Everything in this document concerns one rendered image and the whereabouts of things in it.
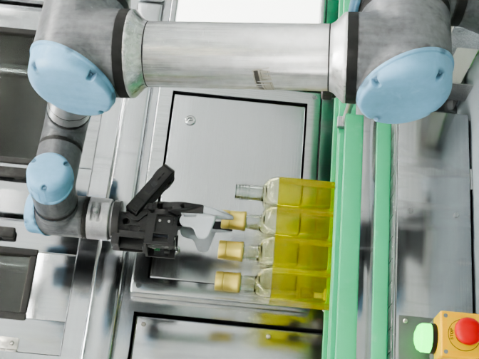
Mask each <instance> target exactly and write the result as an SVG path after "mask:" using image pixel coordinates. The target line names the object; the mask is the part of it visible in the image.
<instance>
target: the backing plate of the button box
mask: <svg viewBox="0 0 479 359"><path fill-rule="evenodd" d="M433 319H434V318H424V317H416V316H402V315H399V316H398V359H430V354H429V353H422V352H420V351H418V350H417V349H416V347H415V344H414V340H413V337H414V332H415V330H416V327H417V325H419V324H421V323H430V322H431V321H432V320H433Z"/></svg>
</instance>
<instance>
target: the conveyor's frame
mask: <svg viewBox="0 0 479 359"><path fill-rule="evenodd" d="M472 191H473V169H470V168H469V137H468V115H460V114H453V113H440V112H432V113H430V115H428V116H426V117H424V118H421V119H419V120H415V121H412V122H409V123H400V124H395V147H394V193H393V281H392V326H391V359H398V316H399V315H402V316H416V317H424V318H435V317H436V316H437V315H438V314H439V312H440V311H452V312H460V313H473V293H472V261H471V230H470V193H471V192H472Z"/></svg>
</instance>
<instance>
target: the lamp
mask: <svg viewBox="0 0 479 359"><path fill-rule="evenodd" d="M413 340H414V344H415V347H416V349H417V350H418V351H420V352H422V353H429V354H434V353H435V352H436V349H437V345H438V327H437V325H436V324H435V323H421V324H419V325H417V327H416V330H415V332H414V337H413Z"/></svg>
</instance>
